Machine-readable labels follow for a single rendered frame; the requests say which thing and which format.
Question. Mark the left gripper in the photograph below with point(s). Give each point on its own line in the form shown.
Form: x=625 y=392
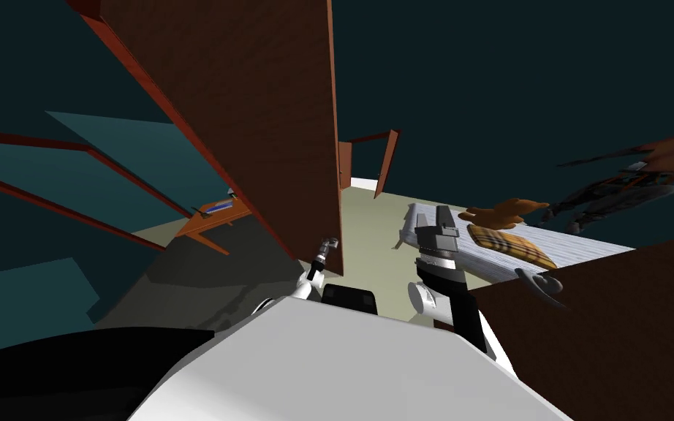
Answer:
x=327 y=248

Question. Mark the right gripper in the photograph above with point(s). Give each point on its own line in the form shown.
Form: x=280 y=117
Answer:
x=437 y=241

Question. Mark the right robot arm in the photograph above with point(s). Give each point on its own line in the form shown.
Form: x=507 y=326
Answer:
x=460 y=304

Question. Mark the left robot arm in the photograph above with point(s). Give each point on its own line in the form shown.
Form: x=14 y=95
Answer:
x=50 y=374

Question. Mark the orange teddy bear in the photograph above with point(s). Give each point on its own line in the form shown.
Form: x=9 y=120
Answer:
x=503 y=213

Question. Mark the small brown open door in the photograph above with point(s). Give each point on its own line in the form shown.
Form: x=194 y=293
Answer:
x=389 y=161

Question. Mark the yellow plaid pillow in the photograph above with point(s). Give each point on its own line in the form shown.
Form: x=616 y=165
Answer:
x=512 y=245

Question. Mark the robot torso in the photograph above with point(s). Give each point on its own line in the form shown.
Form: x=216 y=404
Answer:
x=325 y=362

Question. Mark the orange wooden desk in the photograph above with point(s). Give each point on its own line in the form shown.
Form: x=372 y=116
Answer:
x=211 y=221

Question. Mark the large brown door leaf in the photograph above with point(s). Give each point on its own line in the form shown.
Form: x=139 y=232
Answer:
x=255 y=117

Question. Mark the dark brown door leaf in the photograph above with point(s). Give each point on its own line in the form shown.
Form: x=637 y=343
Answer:
x=618 y=339

